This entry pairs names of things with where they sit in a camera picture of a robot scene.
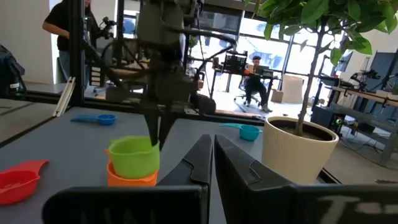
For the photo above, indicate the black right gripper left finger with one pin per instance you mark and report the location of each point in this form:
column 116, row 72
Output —
column 174, row 202

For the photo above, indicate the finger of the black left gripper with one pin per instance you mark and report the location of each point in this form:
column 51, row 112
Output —
column 165, row 123
column 153, row 124

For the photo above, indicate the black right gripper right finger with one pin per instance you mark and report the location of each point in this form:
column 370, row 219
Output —
column 248, row 193

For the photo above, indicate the green measuring cup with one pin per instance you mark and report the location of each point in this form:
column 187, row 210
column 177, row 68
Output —
column 133, row 158

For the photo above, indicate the blue measuring spoon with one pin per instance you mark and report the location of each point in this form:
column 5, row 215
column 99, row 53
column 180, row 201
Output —
column 106, row 119

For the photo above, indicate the teal measuring cup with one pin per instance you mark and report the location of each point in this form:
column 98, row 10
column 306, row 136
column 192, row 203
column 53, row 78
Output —
column 248, row 132

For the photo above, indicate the red measuring cup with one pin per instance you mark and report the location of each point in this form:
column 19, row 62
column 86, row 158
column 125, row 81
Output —
column 17, row 185

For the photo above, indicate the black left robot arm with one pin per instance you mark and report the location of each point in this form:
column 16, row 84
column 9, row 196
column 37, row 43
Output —
column 158, row 18

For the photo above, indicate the orange measuring cup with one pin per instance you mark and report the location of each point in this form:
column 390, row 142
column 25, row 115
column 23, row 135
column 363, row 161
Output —
column 130, row 182

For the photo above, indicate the cream ribbed plant pot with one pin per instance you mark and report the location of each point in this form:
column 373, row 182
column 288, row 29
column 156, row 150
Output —
column 295, row 155

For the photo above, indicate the black desk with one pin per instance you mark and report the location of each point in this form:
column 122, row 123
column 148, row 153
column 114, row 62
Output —
column 236, row 70

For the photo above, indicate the seated person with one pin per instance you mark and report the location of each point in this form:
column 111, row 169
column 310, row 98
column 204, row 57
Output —
column 255, row 87

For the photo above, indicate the white flat strip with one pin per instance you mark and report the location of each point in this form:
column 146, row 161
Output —
column 64, row 97

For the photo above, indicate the cardboard box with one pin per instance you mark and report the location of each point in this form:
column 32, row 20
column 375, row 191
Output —
column 290, row 88

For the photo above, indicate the standing person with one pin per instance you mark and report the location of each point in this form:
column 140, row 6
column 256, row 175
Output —
column 60, row 21

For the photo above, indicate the dark backpack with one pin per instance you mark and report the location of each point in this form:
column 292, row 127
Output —
column 11, row 76

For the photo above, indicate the wooden workbench with equipment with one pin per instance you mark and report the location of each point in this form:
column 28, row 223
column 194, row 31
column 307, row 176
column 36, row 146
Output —
column 367, row 96

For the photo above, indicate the green leafy small tree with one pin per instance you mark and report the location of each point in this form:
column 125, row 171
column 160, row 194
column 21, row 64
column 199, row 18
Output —
column 311, row 12

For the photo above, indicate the black vertical frame post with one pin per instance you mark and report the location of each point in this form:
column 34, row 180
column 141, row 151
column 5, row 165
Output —
column 76, row 53

